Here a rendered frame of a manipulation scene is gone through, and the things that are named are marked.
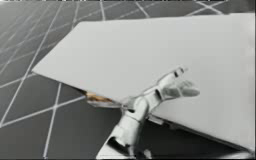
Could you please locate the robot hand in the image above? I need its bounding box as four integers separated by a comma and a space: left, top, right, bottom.
163, 66, 201, 100

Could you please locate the grey cart with brown box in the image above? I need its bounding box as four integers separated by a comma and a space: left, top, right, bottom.
31, 12, 256, 153

